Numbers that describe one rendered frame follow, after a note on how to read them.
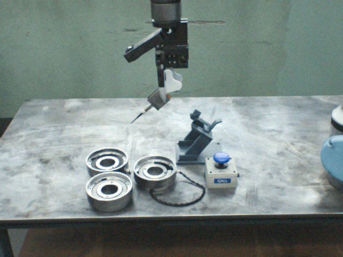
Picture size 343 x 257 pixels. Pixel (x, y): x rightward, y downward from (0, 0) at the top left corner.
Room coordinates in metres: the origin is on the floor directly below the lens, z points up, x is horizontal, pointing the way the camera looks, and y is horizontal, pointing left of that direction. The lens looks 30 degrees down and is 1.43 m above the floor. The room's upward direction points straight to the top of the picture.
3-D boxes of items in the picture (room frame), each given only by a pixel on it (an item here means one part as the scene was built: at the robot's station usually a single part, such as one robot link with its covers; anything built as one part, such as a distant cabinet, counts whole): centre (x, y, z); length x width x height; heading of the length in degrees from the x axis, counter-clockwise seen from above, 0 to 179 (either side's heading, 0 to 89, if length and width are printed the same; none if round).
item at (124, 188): (0.76, 0.14, 0.82); 0.08 x 0.08 x 0.02
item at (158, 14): (1.02, 0.01, 1.17); 0.08 x 0.08 x 0.05
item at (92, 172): (0.87, 0.16, 0.82); 0.10 x 0.10 x 0.04
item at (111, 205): (0.76, 0.14, 0.82); 0.10 x 0.10 x 0.04
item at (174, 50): (1.02, 0.00, 1.09); 0.09 x 0.08 x 0.12; 87
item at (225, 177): (0.83, -0.12, 0.82); 0.08 x 0.07 x 0.05; 92
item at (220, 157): (0.83, -0.12, 0.85); 0.04 x 0.04 x 0.05
